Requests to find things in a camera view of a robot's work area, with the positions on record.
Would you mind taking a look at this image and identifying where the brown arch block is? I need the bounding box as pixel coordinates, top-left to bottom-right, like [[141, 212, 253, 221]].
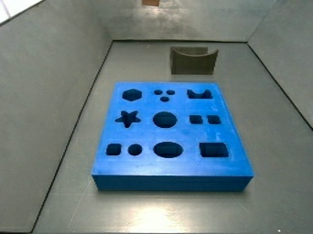
[[142, 0, 161, 6]]

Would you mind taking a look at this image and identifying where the blue foam shape board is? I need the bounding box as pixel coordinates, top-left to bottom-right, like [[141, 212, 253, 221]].
[[93, 82, 254, 191]]

